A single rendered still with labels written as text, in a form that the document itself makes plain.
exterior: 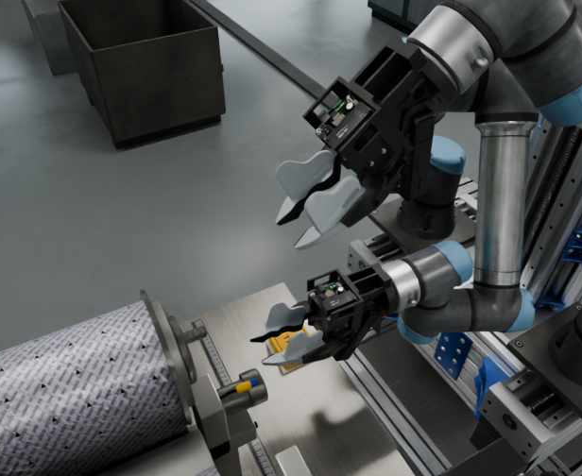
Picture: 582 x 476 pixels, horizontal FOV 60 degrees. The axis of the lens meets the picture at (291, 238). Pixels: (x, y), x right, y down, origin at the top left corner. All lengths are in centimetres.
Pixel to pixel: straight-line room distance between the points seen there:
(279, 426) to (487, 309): 40
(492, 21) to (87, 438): 51
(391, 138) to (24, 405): 40
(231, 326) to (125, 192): 198
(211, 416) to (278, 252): 189
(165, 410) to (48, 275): 208
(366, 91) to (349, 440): 59
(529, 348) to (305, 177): 77
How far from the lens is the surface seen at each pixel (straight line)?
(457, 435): 173
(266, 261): 238
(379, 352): 183
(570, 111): 59
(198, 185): 287
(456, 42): 50
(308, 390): 93
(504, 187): 88
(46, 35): 425
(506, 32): 52
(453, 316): 89
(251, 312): 103
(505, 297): 91
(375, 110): 46
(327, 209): 49
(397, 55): 49
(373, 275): 75
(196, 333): 58
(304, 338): 71
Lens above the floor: 170
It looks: 43 degrees down
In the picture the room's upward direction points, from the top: straight up
